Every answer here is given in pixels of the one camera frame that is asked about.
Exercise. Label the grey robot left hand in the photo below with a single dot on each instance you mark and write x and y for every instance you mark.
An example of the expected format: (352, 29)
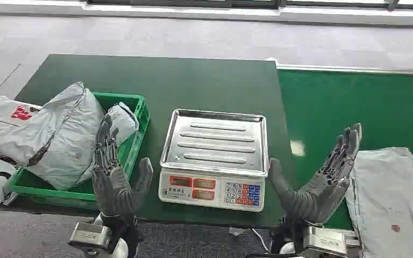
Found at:
(112, 188)

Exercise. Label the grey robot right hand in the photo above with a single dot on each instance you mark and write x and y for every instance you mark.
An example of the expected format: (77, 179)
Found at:
(317, 199)

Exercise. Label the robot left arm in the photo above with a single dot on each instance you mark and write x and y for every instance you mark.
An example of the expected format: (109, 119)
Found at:
(130, 233)

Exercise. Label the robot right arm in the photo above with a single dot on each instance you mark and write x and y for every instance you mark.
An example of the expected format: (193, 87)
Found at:
(292, 236)

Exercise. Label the green plastic crate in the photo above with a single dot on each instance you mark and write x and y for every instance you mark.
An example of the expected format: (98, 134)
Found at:
(133, 149)

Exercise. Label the small grey parcel bag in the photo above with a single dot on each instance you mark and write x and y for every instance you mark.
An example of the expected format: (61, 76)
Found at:
(124, 121)

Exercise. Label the grey parcel with red spot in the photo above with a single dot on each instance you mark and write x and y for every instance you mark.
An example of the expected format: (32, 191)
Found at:
(388, 199)

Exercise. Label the large grey parcel bag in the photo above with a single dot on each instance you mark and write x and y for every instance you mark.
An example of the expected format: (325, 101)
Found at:
(62, 135)

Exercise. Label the green conveyor belt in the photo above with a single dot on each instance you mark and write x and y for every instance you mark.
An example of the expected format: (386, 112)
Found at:
(370, 107)

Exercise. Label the electronic scale with steel tray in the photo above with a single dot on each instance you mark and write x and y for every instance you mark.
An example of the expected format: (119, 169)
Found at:
(215, 149)

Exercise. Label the white parcel with red print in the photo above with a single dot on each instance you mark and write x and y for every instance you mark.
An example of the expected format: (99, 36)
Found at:
(5, 114)

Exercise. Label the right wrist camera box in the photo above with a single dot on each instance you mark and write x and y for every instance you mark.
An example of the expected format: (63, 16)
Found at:
(326, 242)

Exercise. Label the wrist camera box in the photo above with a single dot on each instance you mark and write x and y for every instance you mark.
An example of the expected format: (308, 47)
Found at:
(89, 235)
(326, 242)

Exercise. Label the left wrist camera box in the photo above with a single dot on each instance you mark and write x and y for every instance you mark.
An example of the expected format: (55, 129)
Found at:
(89, 235)

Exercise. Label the silver conveyor side rail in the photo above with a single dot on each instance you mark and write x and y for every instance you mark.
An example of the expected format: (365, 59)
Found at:
(352, 68)

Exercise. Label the dark window frame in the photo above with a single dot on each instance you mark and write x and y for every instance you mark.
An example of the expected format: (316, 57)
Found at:
(228, 3)

